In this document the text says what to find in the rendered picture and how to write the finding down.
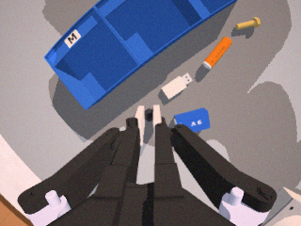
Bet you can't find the blue rack of bins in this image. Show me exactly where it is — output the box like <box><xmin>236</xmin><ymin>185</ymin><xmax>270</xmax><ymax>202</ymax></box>
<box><xmin>44</xmin><ymin>0</ymin><xmax>238</xmax><ymax>110</ymax></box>

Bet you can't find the orange battery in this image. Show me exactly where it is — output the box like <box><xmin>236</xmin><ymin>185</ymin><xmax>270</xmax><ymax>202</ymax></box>
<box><xmin>202</xmin><ymin>37</ymin><xmax>232</xmax><ymax>70</ymax></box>

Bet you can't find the yellow bolt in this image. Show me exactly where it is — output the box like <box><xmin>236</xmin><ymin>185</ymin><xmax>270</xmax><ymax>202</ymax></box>
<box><xmin>235</xmin><ymin>17</ymin><xmax>261</xmax><ymax>30</ymax></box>

